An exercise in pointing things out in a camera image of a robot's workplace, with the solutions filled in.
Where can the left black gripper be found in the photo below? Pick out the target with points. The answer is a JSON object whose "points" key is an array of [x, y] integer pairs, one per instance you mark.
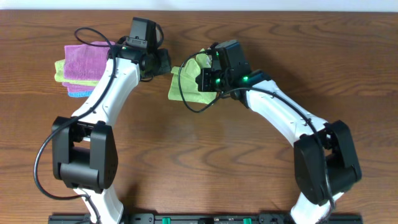
{"points": [[162, 62]]}

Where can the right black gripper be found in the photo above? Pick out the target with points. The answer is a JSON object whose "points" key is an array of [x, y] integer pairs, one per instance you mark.
{"points": [[203, 80]]}

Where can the light green cloth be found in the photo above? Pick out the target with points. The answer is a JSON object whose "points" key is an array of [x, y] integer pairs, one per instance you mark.
{"points": [[189, 72]]}

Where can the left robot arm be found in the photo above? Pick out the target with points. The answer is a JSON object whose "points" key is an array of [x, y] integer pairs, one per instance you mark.
{"points": [[84, 151]]}

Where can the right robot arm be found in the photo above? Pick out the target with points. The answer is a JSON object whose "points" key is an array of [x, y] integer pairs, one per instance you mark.
{"points": [[326, 164]]}

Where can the purple folded cloth top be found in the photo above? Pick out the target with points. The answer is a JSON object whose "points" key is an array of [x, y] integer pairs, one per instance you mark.
{"points": [[85, 62]]}

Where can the purple folded cloth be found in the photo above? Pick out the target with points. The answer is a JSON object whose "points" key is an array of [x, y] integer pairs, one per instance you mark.
{"points": [[73, 88], [85, 62]]}

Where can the purple folded cloth lower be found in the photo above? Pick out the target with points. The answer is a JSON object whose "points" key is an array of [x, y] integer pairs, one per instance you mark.
{"points": [[73, 88]]}

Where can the blue folded cloth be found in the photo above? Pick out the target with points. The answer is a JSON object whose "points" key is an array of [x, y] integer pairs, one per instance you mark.
{"points": [[80, 94]]}

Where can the yellow-green folded cloth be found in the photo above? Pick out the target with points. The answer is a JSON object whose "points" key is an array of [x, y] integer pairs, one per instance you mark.
{"points": [[59, 76]]}

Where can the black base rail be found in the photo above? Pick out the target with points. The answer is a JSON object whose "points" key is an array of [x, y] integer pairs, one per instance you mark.
{"points": [[150, 218]]}

